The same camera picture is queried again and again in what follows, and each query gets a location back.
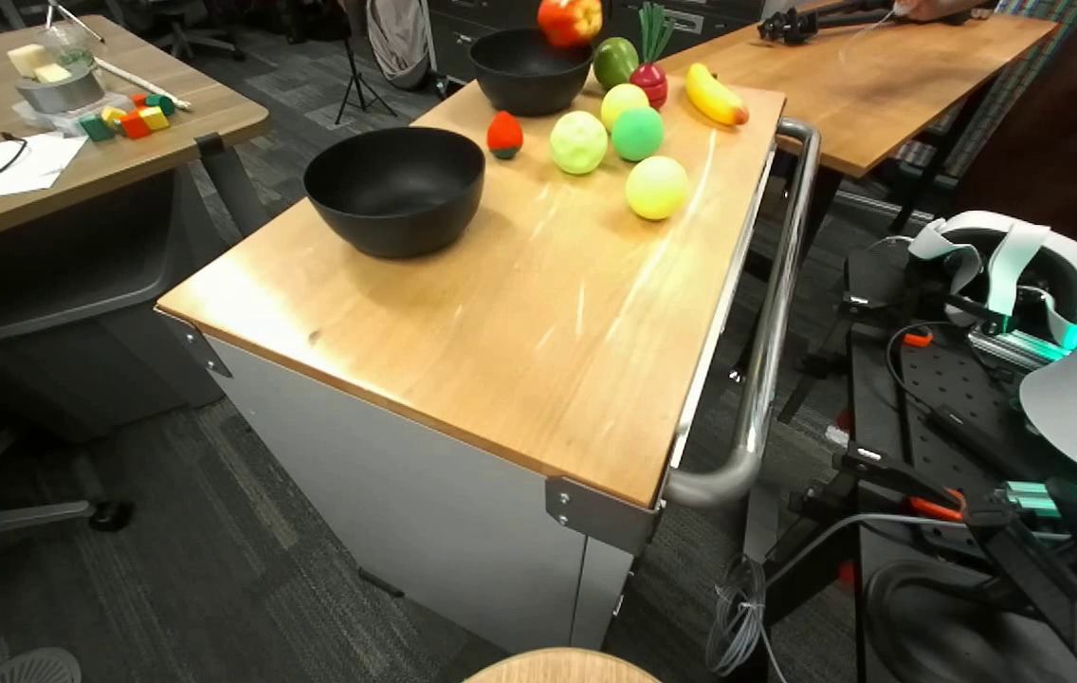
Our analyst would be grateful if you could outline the light green bumpy ball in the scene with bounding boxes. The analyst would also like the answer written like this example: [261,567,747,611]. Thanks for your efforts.
[551,109,611,176]

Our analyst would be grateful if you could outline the small red tomato toy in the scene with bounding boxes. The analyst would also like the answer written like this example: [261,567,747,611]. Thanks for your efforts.
[485,109,522,161]

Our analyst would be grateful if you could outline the yellow banana toy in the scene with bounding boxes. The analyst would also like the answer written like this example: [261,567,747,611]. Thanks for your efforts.
[683,61,747,125]

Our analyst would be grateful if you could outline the red orange bell pepper toy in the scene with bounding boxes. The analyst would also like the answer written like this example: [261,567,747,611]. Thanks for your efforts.
[535,0,602,51]

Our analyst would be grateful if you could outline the near black bowl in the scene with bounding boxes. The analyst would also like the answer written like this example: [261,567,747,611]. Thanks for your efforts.
[304,125,485,257]

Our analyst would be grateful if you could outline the black bowl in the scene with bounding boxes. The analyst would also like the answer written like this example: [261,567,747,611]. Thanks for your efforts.
[304,125,485,257]
[468,25,592,118]

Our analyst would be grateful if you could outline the white cart cabinet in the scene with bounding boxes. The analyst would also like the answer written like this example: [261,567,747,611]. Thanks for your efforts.
[197,334,634,644]

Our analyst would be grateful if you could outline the green foam ball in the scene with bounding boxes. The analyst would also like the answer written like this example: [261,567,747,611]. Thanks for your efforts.
[611,109,664,162]

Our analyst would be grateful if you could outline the yellow ball behind green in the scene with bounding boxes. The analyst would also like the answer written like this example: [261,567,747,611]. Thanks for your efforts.
[600,84,647,125]

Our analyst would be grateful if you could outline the far black bowl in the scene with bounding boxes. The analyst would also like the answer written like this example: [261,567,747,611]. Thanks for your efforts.
[468,25,592,118]

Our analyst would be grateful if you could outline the green pear toy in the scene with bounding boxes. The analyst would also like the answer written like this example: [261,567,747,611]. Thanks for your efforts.
[592,37,640,92]

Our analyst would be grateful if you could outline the round wooden stool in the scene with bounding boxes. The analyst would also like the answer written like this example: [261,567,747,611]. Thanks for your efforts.
[461,644,661,683]

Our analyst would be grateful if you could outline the red radish toy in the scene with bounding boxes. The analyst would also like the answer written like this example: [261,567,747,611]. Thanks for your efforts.
[634,0,672,109]

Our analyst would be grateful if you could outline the far wooden desk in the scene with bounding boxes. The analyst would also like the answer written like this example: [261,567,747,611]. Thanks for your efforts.
[664,14,1052,180]

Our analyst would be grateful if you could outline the wooden desk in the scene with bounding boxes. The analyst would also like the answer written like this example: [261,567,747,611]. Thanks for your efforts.
[664,14,1052,180]
[0,13,271,442]

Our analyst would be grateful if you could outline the left wooden desk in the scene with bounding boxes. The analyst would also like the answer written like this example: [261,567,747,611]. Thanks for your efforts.
[0,13,271,442]

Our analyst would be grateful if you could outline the coloured toy blocks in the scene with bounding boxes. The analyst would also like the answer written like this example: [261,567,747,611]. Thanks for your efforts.
[75,92,178,139]

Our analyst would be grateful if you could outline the white VR headset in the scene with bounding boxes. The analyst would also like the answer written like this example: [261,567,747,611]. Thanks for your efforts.
[905,208,1077,364]

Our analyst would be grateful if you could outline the clear plastic container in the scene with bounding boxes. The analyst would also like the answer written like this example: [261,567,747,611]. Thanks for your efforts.
[7,22,101,115]

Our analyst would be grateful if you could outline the white paper sheet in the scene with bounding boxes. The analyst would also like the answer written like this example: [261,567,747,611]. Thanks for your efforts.
[0,133,84,199]

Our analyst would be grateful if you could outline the yellow ball near handle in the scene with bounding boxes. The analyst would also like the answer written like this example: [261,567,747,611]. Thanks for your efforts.
[625,154,690,220]

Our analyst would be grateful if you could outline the steel cart handle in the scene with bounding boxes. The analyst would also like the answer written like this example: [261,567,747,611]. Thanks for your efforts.
[664,122,819,507]

